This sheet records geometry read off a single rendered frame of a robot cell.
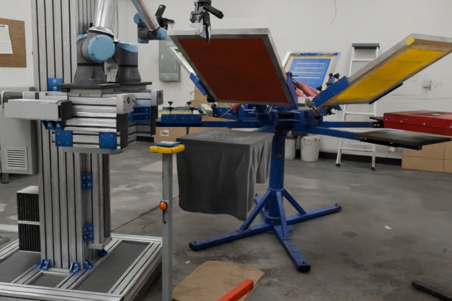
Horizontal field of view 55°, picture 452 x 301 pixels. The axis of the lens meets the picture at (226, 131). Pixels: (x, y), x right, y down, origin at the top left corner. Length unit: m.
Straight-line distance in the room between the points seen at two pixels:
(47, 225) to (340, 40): 5.27
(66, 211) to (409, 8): 5.52
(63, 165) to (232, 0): 5.38
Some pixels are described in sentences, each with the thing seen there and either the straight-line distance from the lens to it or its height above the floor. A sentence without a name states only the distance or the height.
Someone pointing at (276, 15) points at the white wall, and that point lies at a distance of 7.14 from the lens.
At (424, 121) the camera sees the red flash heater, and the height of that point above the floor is 1.08.
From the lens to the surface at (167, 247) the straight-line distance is 2.36.
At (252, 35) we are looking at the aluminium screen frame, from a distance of 2.35.
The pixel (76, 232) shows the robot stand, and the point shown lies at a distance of 2.60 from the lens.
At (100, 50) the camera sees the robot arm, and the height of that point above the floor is 1.41.
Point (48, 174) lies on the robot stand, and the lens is 2.57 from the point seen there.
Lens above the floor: 1.34
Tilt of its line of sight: 8 degrees down
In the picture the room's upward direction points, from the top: 1 degrees clockwise
